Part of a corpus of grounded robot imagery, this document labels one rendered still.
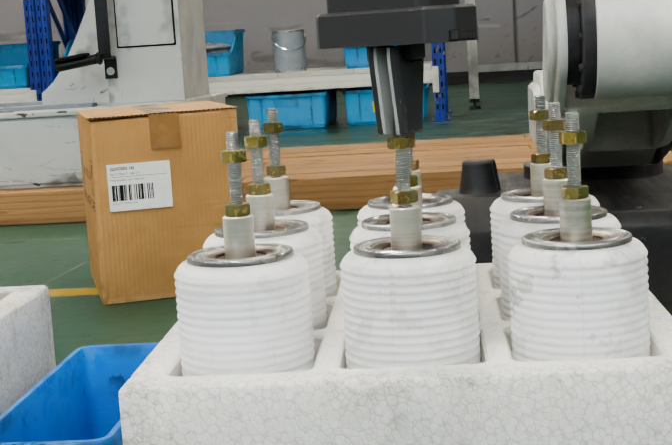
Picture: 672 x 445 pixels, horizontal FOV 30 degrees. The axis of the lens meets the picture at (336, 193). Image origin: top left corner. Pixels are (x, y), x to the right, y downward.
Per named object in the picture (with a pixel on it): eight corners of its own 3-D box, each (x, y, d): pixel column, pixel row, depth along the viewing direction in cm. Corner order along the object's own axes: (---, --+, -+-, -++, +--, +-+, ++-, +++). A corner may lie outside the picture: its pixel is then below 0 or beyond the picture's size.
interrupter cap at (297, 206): (235, 222, 109) (234, 214, 108) (237, 210, 116) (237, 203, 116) (322, 216, 109) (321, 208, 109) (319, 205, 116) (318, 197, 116)
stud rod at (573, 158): (584, 221, 87) (580, 112, 86) (570, 222, 87) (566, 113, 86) (580, 219, 88) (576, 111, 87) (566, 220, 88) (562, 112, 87)
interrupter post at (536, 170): (525, 199, 111) (523, 162, 111) (549, 197, 112) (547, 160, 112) (538, 202, 109) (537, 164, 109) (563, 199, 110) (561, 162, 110)
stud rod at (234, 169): (241, 236, 90) (233, 131, 89) (249, 237, 89) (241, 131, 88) (229, 238, 89) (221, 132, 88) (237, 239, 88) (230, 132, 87)
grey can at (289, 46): (276, 71, 589) (274, 31, 586) (310, 69, 587) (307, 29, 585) (271, 73, 573) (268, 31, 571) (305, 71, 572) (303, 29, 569)
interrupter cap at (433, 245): (450, 262, 84) (449, 252, 84) (341, 263, 86) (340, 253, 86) (469, 243, 91) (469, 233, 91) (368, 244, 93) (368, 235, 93)
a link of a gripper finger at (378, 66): (408, 130, 89) (404, 42, 88) (381, 135, 86) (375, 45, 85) (390, 130, 90) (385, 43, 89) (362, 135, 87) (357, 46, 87)
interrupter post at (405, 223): (420, 255, 87) (417, 208, 86) (386, 256, 87) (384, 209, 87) (427, 249, 89) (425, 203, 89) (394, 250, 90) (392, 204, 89)
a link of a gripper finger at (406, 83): (391, 135, 86) (386, 44, 85) (418, 130, 88) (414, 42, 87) (410, 135, 85) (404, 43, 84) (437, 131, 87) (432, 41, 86)
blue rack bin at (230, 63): (172, 76, 617) (168, 34, 614) (248, 72, 614) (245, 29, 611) (149, 80, 568) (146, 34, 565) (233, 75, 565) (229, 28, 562)
